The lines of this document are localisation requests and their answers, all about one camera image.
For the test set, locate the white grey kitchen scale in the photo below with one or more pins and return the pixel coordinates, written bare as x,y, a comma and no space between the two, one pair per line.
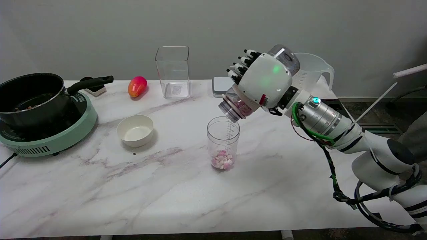
221,87

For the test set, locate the white table leg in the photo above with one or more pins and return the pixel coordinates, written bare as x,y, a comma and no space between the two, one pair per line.
287,235

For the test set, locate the red orange toy mango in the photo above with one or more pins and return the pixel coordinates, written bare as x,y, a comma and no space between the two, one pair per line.
137,86

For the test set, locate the clear bottle with candy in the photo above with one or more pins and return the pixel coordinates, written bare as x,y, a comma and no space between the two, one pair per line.
233,108

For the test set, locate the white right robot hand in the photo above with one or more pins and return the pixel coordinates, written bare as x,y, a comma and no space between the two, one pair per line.
267,80

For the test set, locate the green induction cooker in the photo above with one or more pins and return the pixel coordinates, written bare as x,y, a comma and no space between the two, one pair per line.
66,135

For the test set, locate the grey trouser leg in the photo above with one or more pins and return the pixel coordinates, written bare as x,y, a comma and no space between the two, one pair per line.
415,136

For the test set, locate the clear plastic measuring cup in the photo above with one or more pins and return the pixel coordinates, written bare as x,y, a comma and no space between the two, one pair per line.
223,140

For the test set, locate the white ceramic bowl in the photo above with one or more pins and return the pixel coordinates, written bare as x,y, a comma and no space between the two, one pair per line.
135,130

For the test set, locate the black curved chair leg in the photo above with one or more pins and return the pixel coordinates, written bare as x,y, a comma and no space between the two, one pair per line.
405,93

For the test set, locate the clear square storage container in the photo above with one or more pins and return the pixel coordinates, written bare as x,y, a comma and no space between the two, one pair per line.
173,75

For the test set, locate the pink white candy pieces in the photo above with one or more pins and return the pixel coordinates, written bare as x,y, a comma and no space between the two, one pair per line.
222,160

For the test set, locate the metal floor vent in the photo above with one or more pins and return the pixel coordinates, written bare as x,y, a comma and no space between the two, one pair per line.
380,128

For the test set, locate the clear plastic pitcher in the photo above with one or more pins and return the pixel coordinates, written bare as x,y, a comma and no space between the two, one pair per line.
312,71

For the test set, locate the white foam tube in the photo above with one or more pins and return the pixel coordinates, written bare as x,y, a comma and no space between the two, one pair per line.
410,71

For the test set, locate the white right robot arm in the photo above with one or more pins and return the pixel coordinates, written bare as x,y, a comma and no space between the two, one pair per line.
370,150

